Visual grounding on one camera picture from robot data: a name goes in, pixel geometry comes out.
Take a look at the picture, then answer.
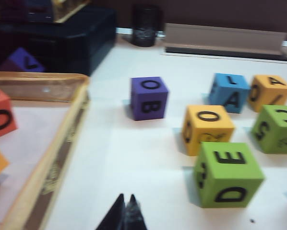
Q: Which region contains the purple block printed 7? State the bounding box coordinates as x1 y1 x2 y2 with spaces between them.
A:
0 47 46 72

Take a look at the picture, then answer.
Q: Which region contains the blue A letter block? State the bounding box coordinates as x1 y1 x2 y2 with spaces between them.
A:
208 73 251 114

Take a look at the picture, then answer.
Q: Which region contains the wooden tray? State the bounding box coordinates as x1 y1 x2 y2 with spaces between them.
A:
0 71 90 230

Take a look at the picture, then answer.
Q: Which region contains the dark blue box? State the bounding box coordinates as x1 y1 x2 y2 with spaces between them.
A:
0 4 117 77

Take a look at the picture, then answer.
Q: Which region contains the green umbrella Q block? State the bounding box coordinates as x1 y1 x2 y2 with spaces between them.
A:
251 104 287 154

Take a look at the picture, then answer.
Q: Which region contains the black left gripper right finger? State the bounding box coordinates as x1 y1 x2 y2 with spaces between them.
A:
124 194 149 230

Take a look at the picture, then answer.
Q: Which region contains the red G letter block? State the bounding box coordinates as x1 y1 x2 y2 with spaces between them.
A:
0 86 18 141

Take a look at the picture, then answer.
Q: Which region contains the black mug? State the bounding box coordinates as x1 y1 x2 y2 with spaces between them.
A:
131 4 164 47

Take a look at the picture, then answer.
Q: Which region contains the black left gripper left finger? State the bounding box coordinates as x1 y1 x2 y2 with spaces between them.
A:
95 193 125 230

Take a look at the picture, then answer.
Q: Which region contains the beige cable rail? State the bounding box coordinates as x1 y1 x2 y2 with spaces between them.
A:
163 23 287 58

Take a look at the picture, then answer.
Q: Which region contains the purple O B block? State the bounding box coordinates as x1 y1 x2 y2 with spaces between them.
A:
130 76 170 121

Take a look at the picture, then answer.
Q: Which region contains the gold ornate tray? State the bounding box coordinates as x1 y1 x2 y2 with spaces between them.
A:
27 0 91 24

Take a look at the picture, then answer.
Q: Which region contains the yellow whale W block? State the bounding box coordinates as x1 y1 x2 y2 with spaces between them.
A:
181 104 236 157

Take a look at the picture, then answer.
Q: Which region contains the grey-brown desk divider panel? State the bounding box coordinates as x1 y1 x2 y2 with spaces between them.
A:
90 0 287 42

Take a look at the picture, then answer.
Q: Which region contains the yellow 7 E block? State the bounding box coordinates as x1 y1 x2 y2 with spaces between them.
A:
248 74 287 113

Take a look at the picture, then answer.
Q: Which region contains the green duck D block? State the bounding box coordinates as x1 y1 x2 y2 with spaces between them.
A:
193 141 265 208

